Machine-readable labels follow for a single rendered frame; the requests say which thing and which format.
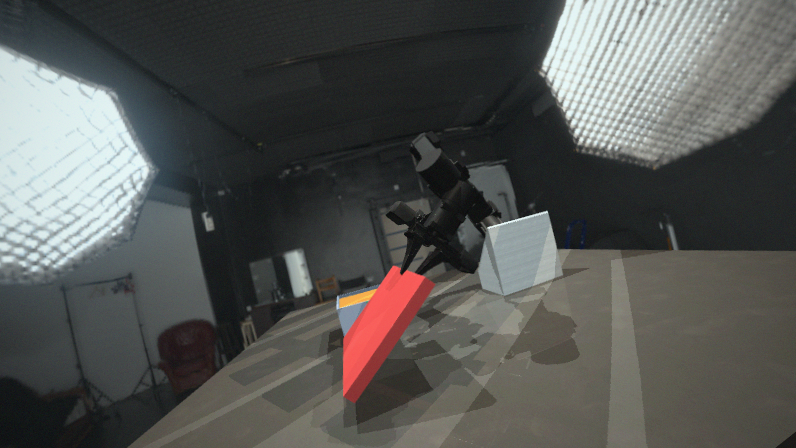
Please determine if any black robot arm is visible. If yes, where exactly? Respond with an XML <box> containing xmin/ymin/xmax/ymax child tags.
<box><xmin>409</xmin><ymin>131</ymin><xmax>503</xmax><ymax>239</ymax></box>

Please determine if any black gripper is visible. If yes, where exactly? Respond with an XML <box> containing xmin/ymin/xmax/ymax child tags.
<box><xmin>386</xmin><ymin>199</ymin><xmax>479</xmax><ymax>276</ymax></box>

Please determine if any red rectangular lid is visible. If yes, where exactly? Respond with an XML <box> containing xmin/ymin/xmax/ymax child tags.
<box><xmin>343</xmin><ymin>266</ymin><xmax>436</xmax><ymax>403</ymax></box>

